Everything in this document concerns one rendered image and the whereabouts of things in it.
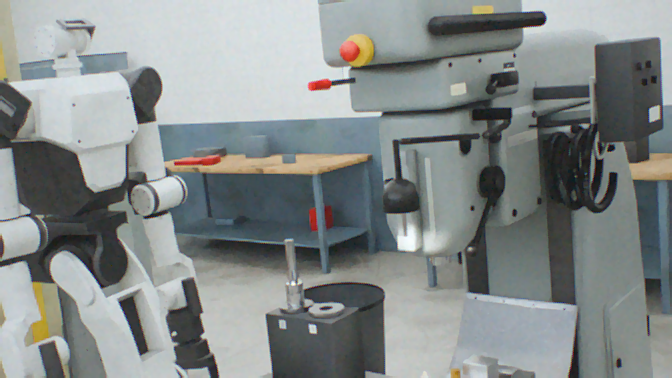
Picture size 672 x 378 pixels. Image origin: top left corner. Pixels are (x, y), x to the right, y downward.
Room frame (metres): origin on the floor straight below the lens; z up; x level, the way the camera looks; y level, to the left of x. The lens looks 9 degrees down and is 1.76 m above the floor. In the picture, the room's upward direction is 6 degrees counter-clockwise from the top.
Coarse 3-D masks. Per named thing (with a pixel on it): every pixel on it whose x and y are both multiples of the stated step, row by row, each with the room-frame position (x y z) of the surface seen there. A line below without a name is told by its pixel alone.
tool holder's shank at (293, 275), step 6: (288, 240) 2.04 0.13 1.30; (288, 246) 2.04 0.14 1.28; (294, 246) 2.05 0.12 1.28; (288, 252) 2.04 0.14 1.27; (294, 252) 2.04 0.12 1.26; (288, 258) 2.04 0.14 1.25; (294, 258) 2.04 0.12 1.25; (288, 264) 2.04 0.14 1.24; (294, 264) 2.04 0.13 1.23; (288, 270) 2.04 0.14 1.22; (294, 270) 2.04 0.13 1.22; (288, 276) 2.04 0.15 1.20; (294, 276) 2.04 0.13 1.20
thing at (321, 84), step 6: (324, 78) 1.64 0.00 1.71; (342, 78) 1.69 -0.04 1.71; (348, 78) 1.70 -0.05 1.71; (354, 78) 1.71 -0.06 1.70; (312, 84) 1.60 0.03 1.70; (318, 84) 1.61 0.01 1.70; (324, 84) 1.62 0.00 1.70; (330, 84) 1.64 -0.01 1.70; (336, 84) 1.66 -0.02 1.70; (342, 84) 1.68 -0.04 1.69; (312, 90) 1.61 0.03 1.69; (318, 90) 1.62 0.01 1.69
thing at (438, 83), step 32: (384, 64) 1.67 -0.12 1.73; (416, 64) 1.62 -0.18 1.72; (448, 64) 1.59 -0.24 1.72; (480, 64) 1.69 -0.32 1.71; (512, 64) 1.80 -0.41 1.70; (352, 96) 1.72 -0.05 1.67; (384, 96) 1.67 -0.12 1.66; (416, 96) 1.62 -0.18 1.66; (448, 96) 1.59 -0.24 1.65; (480, 96) 1.69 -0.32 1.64
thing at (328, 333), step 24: (288, 312) 2.01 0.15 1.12; (312, 312) 1.97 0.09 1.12; (336, 312) 1.95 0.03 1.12; (288, 336) 1.99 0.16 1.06; (312, 336) 1.94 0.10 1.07; (336, 336) 1.92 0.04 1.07; (360, 336) 1.99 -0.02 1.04; (288, 360) 2.00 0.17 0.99; (312, 360) 1.95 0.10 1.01; (336, 360) 1.91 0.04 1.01; (360, 360) 1.99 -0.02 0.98
